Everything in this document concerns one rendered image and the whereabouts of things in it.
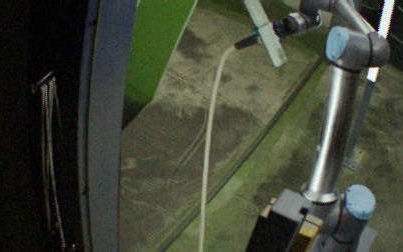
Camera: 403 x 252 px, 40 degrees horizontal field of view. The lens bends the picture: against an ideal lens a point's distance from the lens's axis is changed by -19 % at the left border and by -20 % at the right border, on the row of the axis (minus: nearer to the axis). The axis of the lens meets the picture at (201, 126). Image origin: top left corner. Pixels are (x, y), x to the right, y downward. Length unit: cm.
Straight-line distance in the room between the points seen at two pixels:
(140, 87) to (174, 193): 54
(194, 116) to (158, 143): 30
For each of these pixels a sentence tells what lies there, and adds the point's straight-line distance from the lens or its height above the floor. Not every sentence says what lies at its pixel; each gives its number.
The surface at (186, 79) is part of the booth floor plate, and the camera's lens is 385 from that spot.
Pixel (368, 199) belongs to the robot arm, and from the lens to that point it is 217.
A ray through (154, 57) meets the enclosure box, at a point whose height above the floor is 69.
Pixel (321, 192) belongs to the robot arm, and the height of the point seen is 95.
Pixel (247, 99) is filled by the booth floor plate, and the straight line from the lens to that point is 380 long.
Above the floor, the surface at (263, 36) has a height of 117.
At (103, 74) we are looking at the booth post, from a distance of 131.
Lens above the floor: 237
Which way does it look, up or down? 41 degrees down
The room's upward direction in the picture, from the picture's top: 11 degrees clockwise
